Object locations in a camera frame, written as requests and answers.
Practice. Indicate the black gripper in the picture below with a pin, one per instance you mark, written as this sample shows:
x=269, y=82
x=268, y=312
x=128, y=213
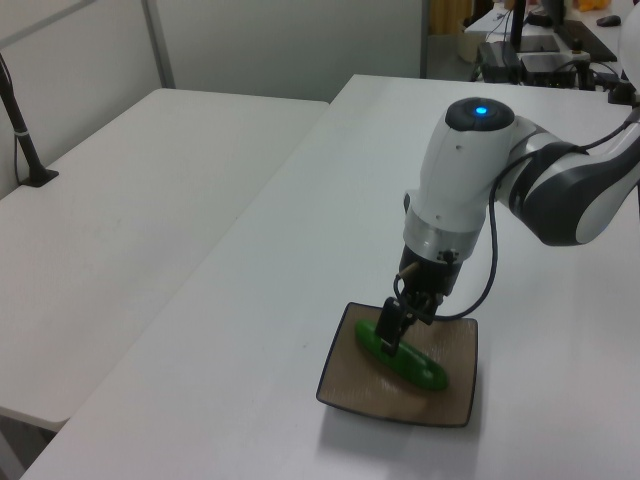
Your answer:
x=430, y=275

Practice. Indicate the green cucumber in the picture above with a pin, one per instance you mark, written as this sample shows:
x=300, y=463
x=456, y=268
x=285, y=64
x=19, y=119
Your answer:
x=415, y=367

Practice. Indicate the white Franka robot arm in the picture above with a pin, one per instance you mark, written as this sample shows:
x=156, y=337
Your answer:
x=460, y=165

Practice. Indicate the brown square ceramic plate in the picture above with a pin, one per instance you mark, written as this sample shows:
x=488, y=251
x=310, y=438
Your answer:
x=360, y=390

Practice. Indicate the black electronics box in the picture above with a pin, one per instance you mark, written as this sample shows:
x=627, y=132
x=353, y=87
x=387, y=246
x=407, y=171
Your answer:
x=497, y=62

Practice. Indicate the beige bin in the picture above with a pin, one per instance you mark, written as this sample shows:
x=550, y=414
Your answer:
x=468, y=42

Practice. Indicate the silver electronics box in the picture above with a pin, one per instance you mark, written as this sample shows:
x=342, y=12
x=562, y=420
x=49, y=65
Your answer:
x=542, y=62

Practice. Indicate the black monitor stand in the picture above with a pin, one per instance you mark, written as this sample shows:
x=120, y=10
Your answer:
x=518, y=25

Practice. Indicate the black computer mouse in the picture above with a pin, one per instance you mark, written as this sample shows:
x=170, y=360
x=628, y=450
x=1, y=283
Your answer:
x=609, y=20

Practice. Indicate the black pole with base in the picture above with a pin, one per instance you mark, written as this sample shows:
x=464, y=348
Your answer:
x=29, y=155

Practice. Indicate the grey partition post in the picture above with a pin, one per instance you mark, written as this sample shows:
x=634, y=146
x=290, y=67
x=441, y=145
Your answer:
x=159, y=45

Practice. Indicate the grey partition rail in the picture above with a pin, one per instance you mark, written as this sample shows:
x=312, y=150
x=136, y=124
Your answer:
x=40, y=21

